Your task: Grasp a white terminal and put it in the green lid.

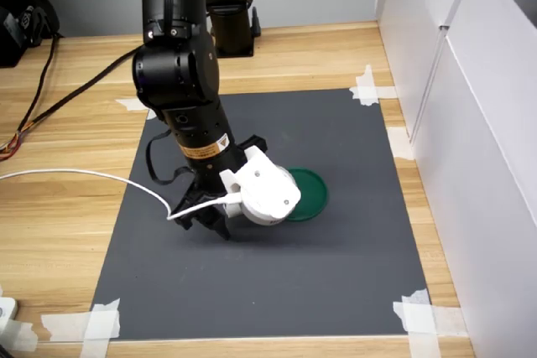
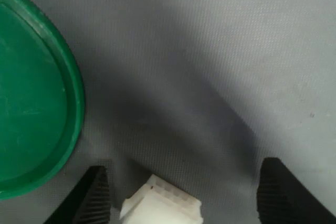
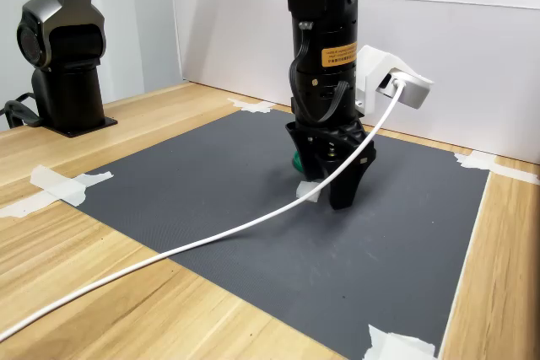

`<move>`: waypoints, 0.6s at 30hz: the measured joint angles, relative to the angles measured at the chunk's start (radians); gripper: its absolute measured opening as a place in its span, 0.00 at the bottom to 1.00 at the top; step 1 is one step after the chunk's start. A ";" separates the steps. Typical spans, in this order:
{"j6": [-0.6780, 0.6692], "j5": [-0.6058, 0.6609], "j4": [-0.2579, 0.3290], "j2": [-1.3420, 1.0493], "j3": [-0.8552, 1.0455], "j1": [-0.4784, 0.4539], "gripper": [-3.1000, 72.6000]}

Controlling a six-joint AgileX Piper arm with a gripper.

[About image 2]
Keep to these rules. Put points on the small white plastic terminal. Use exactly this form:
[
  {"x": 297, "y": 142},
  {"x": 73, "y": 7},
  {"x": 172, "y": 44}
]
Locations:
[{"x": 162, "y": 205}]

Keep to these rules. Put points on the round green lid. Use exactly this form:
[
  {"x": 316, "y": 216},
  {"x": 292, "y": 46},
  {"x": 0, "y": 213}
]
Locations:
[{"x": 31, "y": 103}]

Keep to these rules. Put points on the dark grey mat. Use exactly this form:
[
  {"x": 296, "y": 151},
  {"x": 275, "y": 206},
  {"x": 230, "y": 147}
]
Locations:
[{"x": 197, "y": 64}]

